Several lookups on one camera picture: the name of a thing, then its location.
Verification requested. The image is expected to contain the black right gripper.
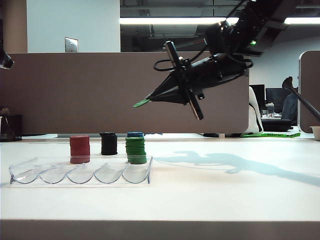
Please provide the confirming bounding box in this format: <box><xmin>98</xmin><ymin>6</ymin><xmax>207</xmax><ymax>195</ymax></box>
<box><xmin>146</xmin><ymin>41</ymin><xmax>248</xmax><ymax>121</ymax></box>

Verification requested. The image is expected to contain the green poker chip marked 20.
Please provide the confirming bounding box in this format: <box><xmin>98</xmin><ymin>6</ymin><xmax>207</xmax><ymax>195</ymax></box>
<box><xmin>133</xmin><ymin>98</ymin><xmax>152</xmax><ymax>109</ymax></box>

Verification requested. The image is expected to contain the green poker chip stack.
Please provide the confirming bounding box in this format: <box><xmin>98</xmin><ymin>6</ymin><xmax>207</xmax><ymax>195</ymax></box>
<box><xmin>125</xmin><ymin>136</ymin><xmax>148</xmax><ymax>165</ymax></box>

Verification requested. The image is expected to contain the black poker chip stack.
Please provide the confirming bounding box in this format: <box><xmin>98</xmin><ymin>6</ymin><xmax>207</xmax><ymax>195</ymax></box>
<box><xmin>99</xmin><ymin>132</ymin><xmax>118</xmax><ymax>156</ymax></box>

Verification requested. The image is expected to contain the red poker chip stack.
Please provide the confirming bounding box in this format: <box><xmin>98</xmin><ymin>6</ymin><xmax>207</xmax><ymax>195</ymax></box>
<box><xmin>69</xmin><ymin>135</ymin><xmax>91</xmax><ymax>165</ymax></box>

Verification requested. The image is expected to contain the clear plastic chip tray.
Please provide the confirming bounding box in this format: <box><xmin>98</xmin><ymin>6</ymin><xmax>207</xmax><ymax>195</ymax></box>
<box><xmin>9</xmin><ymin>155</ymin><xmax>154</xmax><ymax>185</ymax></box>

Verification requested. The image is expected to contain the long ceiling light strip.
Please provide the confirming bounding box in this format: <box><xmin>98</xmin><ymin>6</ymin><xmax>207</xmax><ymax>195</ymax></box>
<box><xmin>119</xmin><ymin>17</ymin><xmax>320</xmax><ymax>25</ymax></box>

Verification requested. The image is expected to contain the narrow black computer monitor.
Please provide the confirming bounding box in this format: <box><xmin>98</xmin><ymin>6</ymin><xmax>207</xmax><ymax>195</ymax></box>
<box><xmin>249</xmin><ymin>84</ymin><xmax>266</xmax><ymax>109</ymax></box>

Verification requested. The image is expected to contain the wide black computer monitor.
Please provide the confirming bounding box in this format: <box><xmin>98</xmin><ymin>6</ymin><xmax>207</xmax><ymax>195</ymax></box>
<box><xmin>265</xmin><ymin>88</ymin><xmax>288</xmax><ymax>115</ymax></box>

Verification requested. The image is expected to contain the green tape strip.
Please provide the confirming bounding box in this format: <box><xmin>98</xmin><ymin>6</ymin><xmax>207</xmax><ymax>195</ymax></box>
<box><xmin>241</xmin><ymin>132</ymin><xmax>302</xmax><ymax>139</ymax></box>

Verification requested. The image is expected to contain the black desk tray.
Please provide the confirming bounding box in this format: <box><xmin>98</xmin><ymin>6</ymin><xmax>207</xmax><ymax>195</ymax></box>
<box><xmin>262</xmin><ymin>119</ymin><xmax>294</xmax><ymax>132</ymax></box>

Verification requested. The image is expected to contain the seated person in blue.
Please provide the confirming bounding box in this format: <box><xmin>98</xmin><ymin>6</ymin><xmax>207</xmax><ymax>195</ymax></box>
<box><xmin>281</xmin><ymin>76</ymin><xmax>300</xmax><ymax>126</ymax></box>

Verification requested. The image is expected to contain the wide brown desk partition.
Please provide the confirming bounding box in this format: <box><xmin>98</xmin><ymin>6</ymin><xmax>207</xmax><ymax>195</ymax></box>
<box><xmin>0</xmin><ymin>51</ymin><xmax>251</xmax><ymax>135</ymax></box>

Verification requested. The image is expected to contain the narrow brown desk partition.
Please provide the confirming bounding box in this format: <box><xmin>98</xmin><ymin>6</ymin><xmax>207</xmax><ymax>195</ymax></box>
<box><xmin>299</xmin><ymin>50</ymin><xmax>320</xmax><ymax>134</ymax></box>

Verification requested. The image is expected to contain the beige paper bowl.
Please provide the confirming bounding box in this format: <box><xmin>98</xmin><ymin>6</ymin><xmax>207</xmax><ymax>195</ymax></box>
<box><xmin>309</xmin><ymin>125</ymin><xmax>320</xmax><ymax>141</ymax></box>

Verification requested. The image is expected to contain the black camera cable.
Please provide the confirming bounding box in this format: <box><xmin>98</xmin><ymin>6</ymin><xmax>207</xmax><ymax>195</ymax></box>
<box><xmin>153</xmin><ymin>58</ymin><xmax>176</xmax><ymax>73</ymax></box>

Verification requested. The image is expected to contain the metal wall switch plate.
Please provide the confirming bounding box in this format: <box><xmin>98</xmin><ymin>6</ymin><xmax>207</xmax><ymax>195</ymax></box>
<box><xmin>64</xmin><ymin>37</ymin><xmax>79</xmax><ymax>54</ymax></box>

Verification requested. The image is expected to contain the black long-handled spoon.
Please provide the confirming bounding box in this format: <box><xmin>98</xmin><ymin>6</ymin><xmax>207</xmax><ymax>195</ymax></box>
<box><xmin>281</xmin><ymin>76</ymin><xmax>320</xmax><ymax>117</ymax></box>

